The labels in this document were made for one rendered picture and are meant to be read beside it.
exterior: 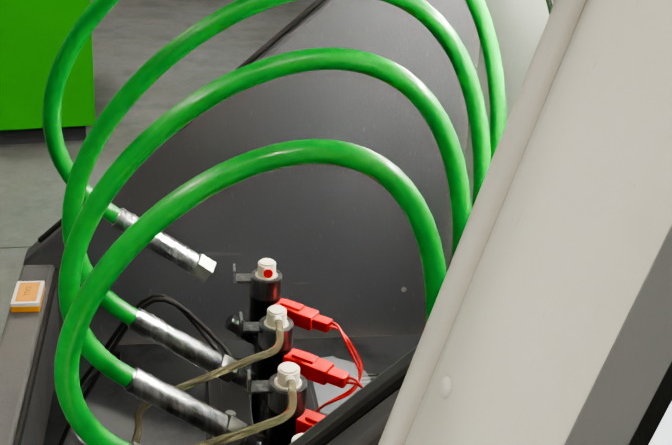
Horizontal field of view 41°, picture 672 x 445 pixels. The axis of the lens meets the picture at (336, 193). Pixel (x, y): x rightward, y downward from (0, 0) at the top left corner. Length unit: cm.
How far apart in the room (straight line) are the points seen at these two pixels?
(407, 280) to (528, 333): 87
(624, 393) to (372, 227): 89
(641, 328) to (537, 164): 10
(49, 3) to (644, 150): 378
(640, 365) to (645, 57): 10
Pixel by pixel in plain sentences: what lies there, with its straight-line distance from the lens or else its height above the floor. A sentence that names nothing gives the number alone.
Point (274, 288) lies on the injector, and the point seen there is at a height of 109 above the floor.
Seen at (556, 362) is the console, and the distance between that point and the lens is 32.
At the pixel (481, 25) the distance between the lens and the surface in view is 75.
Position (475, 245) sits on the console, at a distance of 40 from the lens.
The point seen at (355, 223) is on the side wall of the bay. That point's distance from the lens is 115.
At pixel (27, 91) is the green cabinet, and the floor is 25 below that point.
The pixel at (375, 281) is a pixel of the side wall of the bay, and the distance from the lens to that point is 119.
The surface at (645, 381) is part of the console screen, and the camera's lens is 27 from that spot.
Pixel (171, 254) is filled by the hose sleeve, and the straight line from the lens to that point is 78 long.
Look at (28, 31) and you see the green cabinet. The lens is 404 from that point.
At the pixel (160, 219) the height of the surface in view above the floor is 127.
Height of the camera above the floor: 149
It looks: 24 degrees down
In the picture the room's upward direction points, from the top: 4 degrees clockwise
